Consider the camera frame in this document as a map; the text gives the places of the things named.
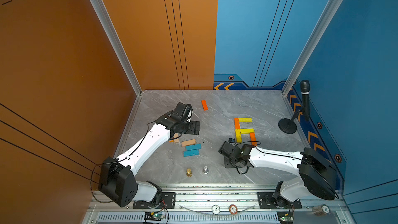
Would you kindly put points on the left green circuit board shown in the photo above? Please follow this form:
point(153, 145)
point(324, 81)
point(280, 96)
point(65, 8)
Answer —
point(153, 217)

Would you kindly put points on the tan wooden block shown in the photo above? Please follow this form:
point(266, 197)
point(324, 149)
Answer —
point(188, 143)

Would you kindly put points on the white round dial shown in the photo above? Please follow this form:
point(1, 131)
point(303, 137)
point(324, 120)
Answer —
point(215, 209)

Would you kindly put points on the green circuit board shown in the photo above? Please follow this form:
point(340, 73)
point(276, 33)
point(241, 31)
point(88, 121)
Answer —
point(153, 217)
point(285, 217)

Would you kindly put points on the lower teal block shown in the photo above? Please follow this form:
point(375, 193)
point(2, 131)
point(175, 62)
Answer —
point(189, 153)

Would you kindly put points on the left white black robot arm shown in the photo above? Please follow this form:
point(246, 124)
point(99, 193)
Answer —
point(117, 178)

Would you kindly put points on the right green circuit board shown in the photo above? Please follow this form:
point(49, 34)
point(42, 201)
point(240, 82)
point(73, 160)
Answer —
point(285, 217)

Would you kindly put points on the pale cream wooden block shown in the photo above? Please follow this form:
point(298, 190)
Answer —
point(176, 138)

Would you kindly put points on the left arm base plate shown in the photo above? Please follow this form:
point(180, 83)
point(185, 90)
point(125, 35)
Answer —
point(168, 199)

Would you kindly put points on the brass weight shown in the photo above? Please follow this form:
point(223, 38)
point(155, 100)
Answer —
point(188, 172)

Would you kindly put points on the yellow block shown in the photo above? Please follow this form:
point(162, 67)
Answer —
point(245, 120)
point(238, 136)
point(247, 131)

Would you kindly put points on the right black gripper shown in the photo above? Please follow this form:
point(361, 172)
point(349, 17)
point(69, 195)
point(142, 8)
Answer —
point(226, 165)

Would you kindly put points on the tape roll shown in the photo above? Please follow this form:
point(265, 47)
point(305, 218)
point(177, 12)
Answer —
point(321, 210)

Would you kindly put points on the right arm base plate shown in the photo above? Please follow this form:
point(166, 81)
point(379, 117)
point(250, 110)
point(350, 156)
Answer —
point(267, 201)

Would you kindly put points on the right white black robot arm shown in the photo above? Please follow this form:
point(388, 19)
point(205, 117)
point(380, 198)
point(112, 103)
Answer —
point(314, 174)

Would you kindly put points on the silver weight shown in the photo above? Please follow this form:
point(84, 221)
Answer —
point(205, 170)

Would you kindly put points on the upper teal block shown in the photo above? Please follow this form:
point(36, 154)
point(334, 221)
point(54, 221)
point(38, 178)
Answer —
point(193, 147)

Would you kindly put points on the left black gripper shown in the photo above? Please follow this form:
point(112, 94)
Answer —
point(194, 128)

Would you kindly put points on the black microphone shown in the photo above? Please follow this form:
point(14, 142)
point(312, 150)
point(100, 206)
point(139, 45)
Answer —
point(305, 90)

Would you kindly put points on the copper round dial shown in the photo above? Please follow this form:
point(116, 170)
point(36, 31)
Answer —
point(233, 209)

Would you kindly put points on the teal block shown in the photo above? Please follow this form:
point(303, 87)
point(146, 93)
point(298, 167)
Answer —
point(193, 147)
point(189, 153)

